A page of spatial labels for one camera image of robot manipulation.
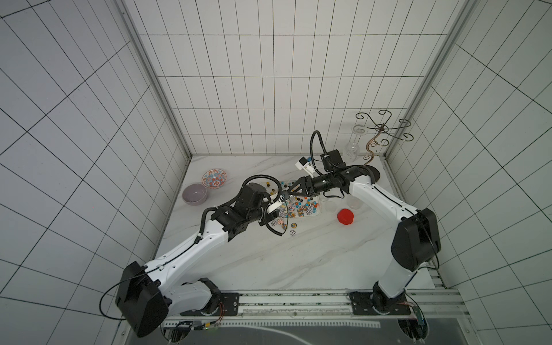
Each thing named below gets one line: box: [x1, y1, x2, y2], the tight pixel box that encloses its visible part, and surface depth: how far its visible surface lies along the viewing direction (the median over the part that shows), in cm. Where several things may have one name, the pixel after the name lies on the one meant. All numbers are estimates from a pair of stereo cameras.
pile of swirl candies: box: [270, 199, 320, 236], surface depth 98 cm
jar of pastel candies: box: [270, 199, 289, 230], surface depth 94 cm
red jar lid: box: [337, 208, 355, 225], surface depth 96 cm
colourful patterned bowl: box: [201, 168, 228, 190], surface depth 109 cm
